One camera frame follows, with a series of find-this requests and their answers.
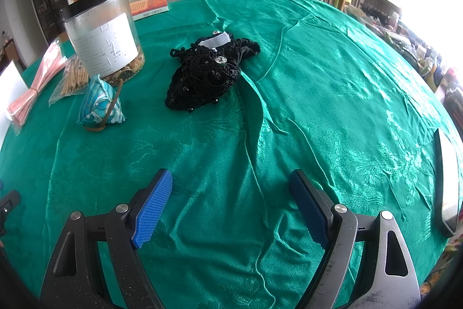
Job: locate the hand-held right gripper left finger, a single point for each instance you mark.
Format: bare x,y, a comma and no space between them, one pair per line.
153,207

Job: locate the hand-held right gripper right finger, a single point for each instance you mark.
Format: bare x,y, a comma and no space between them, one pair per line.
311,211

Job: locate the white storage box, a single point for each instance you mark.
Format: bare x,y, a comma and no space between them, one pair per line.
12,88

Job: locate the black lace beaded cloth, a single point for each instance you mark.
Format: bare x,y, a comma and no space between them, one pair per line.
206,77

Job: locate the pink patterned packet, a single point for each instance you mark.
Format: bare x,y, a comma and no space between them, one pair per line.
32,84

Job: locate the smartphone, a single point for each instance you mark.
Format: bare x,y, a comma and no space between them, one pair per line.
446,186

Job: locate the clear bag of sticks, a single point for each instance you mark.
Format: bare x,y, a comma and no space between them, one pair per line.
72,77

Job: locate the clear plastic jar black lid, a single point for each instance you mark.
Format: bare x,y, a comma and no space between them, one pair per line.
101,41

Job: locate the pile of household clutter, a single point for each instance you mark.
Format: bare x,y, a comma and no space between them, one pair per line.
416,41

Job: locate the orange book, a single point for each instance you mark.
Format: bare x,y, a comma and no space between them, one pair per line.
148,6

